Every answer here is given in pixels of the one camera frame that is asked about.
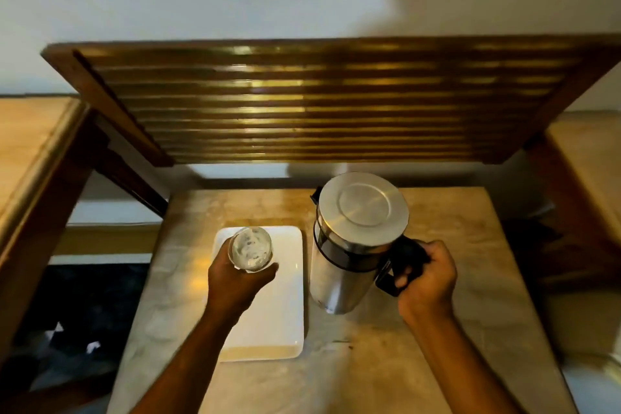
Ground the person's right hand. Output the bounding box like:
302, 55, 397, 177
395, 239, 459, 327

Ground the person's left hand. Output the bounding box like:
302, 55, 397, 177
206, 237, 280, 327

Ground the clear drinking glass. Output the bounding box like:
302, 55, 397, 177
228, 226, 274, 274

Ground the stainless steel jug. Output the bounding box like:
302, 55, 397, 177
309, 171, 431, 315

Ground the person's left forearm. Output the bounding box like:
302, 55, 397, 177
130, 304, 253, 414

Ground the person's right forearm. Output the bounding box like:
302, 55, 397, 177
400, 309, 524, 414

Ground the white rectangular tray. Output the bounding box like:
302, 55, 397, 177
212, 225, 306, 362

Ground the wooden slatted chair back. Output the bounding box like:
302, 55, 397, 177
41, 34, 621, 168

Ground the wooden side table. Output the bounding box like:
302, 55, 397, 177
0, 95, 169, 361

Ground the wooden bench frame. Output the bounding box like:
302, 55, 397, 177
523, 110, 621, 283

